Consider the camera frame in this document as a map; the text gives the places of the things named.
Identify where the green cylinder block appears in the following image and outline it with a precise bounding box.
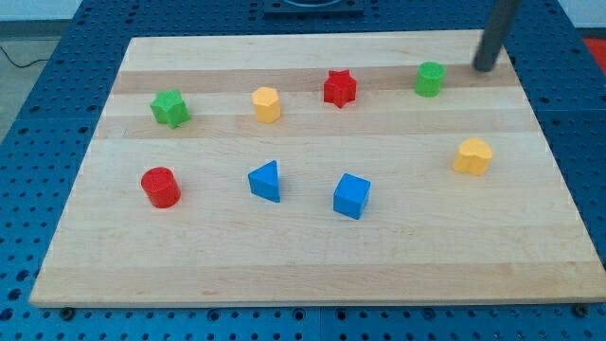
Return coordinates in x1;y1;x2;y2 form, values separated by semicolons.
414;62;446;98

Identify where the red star block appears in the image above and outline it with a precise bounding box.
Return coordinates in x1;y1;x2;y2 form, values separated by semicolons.
323;69;357;108

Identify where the green star block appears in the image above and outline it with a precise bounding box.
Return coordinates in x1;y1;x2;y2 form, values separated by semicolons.
150;89;190;129

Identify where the light wooden board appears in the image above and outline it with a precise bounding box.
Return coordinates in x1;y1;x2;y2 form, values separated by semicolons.
30;30;605;308

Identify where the blue triangle block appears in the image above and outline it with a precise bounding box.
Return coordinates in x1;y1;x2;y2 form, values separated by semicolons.
247;160;280;203

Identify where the blue cube block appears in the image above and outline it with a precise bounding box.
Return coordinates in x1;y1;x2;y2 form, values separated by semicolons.
333;173;371;220

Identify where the yellow hexagon block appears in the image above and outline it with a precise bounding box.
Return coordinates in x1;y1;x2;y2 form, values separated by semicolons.
251;87;281;123

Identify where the red cylinder block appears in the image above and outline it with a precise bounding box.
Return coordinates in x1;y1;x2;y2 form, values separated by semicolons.
140;167;181;208

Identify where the yellow heart block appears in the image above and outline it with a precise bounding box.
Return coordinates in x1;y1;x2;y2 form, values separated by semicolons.
452;137;493;176

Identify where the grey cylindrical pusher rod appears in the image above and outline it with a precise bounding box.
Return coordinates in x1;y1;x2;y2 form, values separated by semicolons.
472;0;522;72

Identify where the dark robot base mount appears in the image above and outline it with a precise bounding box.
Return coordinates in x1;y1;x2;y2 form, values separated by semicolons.
263;0;365;16

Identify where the black cable on floor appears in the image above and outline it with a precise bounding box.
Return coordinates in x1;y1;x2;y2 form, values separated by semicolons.
0;45;51;69

